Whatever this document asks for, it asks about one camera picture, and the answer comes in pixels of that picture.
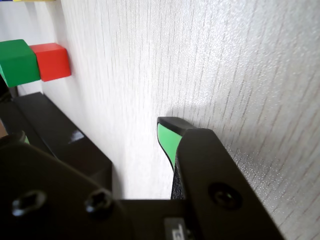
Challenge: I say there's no green cube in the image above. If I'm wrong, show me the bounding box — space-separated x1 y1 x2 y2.
0 39 42 88

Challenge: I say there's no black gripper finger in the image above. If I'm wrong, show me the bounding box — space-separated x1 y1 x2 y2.
0 131 123 240
156 116 286 240

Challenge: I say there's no red cube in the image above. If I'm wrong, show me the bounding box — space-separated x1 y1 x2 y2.
29 42 71 83

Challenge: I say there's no black open cardboard box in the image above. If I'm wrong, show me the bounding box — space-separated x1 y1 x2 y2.
0 91 113 201

